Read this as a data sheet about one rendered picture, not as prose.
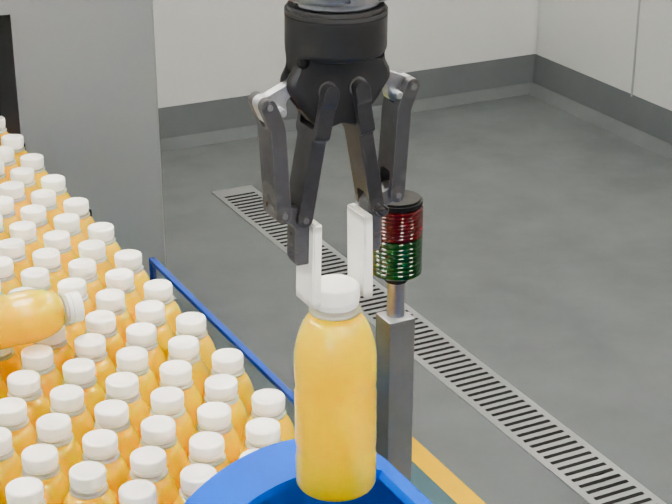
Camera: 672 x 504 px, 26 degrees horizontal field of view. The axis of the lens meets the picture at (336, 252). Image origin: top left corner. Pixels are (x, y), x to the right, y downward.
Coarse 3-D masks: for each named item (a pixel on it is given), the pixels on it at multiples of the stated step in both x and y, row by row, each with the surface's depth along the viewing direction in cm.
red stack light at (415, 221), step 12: (396, 216) 176; (408, 216) 176; (420, 216) 178; (384, 228) 177; (396, 228) 177; (408, 228) 177; (420, 228) 178; (384, 240) 178; (396, 240) 177; (408, 240) 177
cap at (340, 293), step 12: (324, 276) 115; (336, 276) 115; (348, 276) 115; (324, 288) 113; (336, 288) 113; (348, 288) 113; (324, 300) 112; (336, 300) 112; (348, 300) 113; (336, 312) 113
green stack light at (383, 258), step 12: (420, 240) 179; (384, 252) 178; (396, 252) 178; (408, 252) 178; (420, 252) 180; (384, 264) 179; (396, 264) 178; (408, 264) 179; (420, 264) 180; (384, 276) 179; (396, 276) 179; (408, 276) 179
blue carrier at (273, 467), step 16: (272, 448) 128; (288, 448) 128; (240, 464) 127; (256, 464) 127; (272, 464) 126; (288, 464) 126; (384, 464) 131; (208, 480) 127; (224, 480) 126; (240, 480) 125; (256, 480) 125; (272, 480) 124; (288, 480) 124; (384, 480) 128; (400, 480) 128; (192, 496) 127; (208, 496) 126; (224, 496) 125; (240, 496) 124; (256, 496) 123; (272, 496) 130; (288, 496) 131; (304, 496) 132; (368, 496) 136; (384, 496) 137; (400, 496) 125; (416, 496) 126
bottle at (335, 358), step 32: (320, 320) 113; (352, 320) 114; (320, 352) 113; (352, 352) 113; (320, 384) 114; (352, 384) 114; (320, 416) 115; (352, 416) 115; (320, 448) 116; (352, 448) 116; (320, 480) 117; (352, 480) 117
